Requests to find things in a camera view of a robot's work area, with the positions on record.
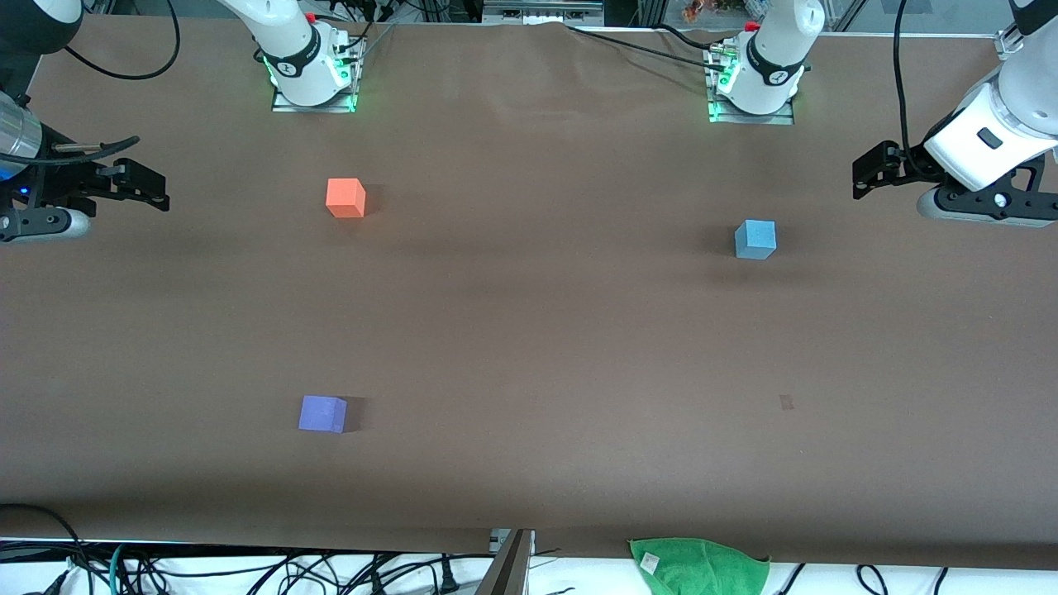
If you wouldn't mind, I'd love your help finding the purple block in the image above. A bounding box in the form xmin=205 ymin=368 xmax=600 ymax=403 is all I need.
xmin=298 ymin=394 xmax=348 ymax=434

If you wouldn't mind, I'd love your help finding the black base cable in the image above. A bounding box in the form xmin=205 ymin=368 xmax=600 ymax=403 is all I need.
xmin=318 ymin=8 xmax=396 ymax=52

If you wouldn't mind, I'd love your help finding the blue block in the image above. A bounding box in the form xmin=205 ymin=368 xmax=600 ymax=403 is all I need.
xmin=734 ymin=219 xmax=778 ymax=261

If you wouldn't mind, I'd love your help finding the black looping floor cable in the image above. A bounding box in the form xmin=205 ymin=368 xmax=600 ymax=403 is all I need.
xmin=0 ymin=502 xmax=88 ymax=595

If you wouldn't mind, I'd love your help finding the silver metal frame device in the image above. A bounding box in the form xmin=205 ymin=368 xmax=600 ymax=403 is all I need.
xmin=482 ymin=0 xmax=606 ymax=27

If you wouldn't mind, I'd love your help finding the brown table cover sheet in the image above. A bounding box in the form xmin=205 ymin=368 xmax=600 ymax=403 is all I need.
xmin=0 ymin=15 xmax=1058 ymax=571

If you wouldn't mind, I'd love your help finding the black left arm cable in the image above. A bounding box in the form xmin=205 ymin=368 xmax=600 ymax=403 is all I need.
xmin=893 ymin=0 xmax=917 ymax=158

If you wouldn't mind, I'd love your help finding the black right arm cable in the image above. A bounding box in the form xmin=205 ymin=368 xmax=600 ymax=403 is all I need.
xmin=50 ymin=0 xmax=181 ymax=159

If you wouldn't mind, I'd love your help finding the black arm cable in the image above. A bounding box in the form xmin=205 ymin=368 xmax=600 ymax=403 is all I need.
xmin=893 ymin=0 xmax=917 ymax=158
xmin=50 ymin=0 xmax=181 ymax=159

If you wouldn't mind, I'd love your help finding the grey metal bar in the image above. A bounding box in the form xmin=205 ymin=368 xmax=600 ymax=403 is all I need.
xmin=475 ymin=529 xmax=535 ymax=595

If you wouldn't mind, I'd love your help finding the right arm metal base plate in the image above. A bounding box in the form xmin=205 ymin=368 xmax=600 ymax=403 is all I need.
xmin=271 ymin=37 xmax=359 ymax=113

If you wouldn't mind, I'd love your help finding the green cloth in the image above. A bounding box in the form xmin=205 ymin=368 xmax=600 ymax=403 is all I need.
xmin=628 ymin=537 xmax=771 ymax=595

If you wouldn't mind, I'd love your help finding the orange block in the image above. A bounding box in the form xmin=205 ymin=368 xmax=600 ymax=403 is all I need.
xmin=326 ymin=178 xmax=367 ymax=219

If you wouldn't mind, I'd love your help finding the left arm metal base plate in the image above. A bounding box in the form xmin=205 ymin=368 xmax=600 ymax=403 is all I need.
xmin=708 ymin=45 xmax=796 ymax=126

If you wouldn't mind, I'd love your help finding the short black table cable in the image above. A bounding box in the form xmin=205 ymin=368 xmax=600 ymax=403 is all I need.
xmin=657 ymin=23 xmax=728 ymax=52

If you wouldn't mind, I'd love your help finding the long black table cable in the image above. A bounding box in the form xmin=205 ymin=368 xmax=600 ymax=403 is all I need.
xmin=565 ymin=23 xmax=732 ymax=74

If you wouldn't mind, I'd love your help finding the black tangled cable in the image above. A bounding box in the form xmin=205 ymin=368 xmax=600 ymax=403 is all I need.
xmin=273 ymin=552 xmax=497 ymax=595

